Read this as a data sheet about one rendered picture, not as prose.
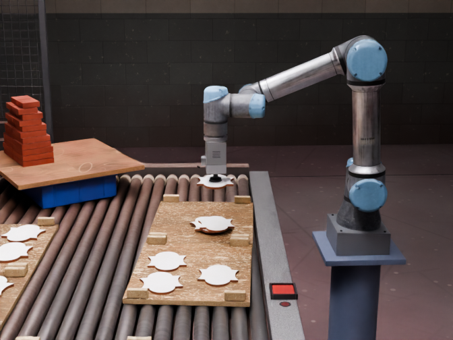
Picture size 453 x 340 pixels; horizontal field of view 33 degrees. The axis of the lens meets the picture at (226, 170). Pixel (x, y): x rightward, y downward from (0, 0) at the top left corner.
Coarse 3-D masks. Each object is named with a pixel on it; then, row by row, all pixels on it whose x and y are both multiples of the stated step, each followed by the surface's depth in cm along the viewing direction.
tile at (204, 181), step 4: (208, 176) 252; (220, 176) 253; (224, 176) 253; (200, 180) 248; (204, 180) 248; (208, 180) 248; (224, 180) 248; (228, 180) 248; (232, 180) 251; (200, 184) 245; (204, 184) 244; (208, 184) 244; (212, 184) 244; (216, 184) 244; (220, 184) 244; (224, 184) 244; (228, 184) 245; (232, 184) 245; (208, 188) 243; (212, 188) 242; (216, 188) 242; (220, 188) 242
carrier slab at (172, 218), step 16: (160, 208) 280; (176, 208) 280; (192, 208) 280; (208, 208) 280; (224, 208) 281; (240, 208) 281; (160, 224) 265; (176, 224) 265; (240, 224) 265; (176, 240) 251; (192, 240) 251; (208, 240) 251; (224, 240) 251
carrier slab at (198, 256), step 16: (144, 256) 238; (192, 256) 238; (208, 256) 238; (224, 256) 238; (240, 256) 238; (144, 272) 227; (176, 272) 227; (192, 272) 227; (240, 272) 227; (192, 288) 216; (208, 288) 216; (224, 288) 216; (240, 288) 216; (160, 304) 210; (176, 304) 210; (192, 304) 209; (208, 304) 209; (224, 304) 209; (240, 304) 209
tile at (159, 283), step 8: (160, 272) 225; (144, 280) 219; (152, 280) 219; (160, 280) 219; (168, 280) 219; (176, 280) 219; (152, 288) 214; (160, 288) 214; (168, 288) 214; (176, 288) 216
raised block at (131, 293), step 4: (128, 288) 210; (132, 288) 210; (136, 288) 210; (140, 288) 210; (144, 288) 210; (128, 292) 209; (132, 292) 209; (136, 292) 209; (140, 292) 209; (144, 292) 209; (128, 296) 210; (132, 296) 210; (136, 296) 210; (140, 296) 210; (144, 296) 210
